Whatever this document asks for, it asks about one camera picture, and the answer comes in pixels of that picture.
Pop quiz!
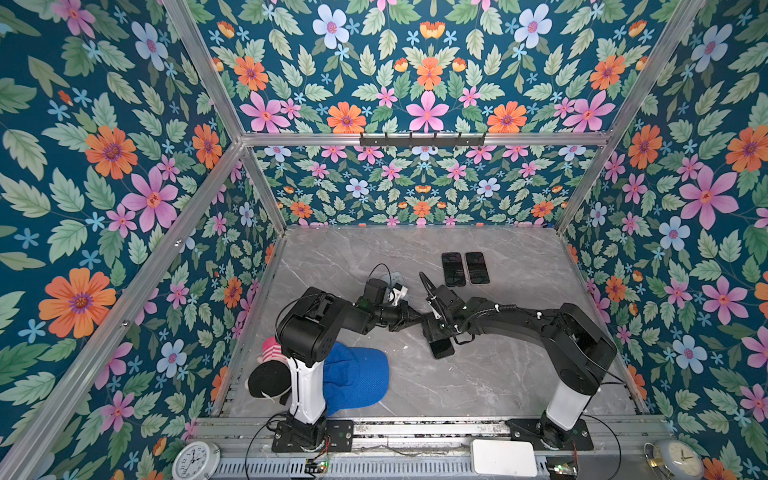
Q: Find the pink-edged smartphone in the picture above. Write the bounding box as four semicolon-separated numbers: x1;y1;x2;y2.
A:
465;252;490;285

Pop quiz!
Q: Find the silver alarm clock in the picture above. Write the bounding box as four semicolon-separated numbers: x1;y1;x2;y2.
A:
643;439;705;480

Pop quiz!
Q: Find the white rectangular box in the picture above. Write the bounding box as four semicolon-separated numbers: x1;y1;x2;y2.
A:
470;439;538;479

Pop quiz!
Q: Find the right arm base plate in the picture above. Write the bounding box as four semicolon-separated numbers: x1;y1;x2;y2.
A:
505;415;594;451

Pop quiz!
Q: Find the white wall clock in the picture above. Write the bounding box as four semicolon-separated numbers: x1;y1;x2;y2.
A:
171;441;221;480

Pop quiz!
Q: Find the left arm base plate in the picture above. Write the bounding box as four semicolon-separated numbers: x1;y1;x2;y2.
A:
271;419;354;453

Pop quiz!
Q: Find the black plush toy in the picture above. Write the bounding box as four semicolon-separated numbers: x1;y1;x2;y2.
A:
246;336;291;405

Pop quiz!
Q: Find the black hook rail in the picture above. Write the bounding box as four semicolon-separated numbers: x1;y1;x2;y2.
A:
358;132;486;149

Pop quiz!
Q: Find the blue-edged smartphone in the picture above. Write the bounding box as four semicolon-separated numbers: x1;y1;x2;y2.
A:
429;338;455;360

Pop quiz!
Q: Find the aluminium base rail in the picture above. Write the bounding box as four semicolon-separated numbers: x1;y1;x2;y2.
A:
194;415;673;479

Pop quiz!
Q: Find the blue baseball cap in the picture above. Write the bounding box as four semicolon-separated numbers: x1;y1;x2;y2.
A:
323;343;390;416

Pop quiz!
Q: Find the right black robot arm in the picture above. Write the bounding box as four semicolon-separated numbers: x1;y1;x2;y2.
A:
419;272;617;450

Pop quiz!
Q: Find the silver-edged smartphone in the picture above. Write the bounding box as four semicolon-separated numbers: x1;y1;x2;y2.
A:
441;252;467;288

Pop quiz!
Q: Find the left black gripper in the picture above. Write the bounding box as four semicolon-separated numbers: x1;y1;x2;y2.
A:
373;300;425;333

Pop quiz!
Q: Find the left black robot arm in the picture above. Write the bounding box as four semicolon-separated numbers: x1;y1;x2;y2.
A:
276;278;426;427

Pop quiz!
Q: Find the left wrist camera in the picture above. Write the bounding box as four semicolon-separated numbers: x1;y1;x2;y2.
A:
362;278;408;306

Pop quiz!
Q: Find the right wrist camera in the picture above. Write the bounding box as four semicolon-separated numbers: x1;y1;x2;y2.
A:
427;285;459;315

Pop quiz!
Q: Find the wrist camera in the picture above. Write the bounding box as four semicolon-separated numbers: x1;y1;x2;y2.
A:
427;285;459;315
362;278;408;306

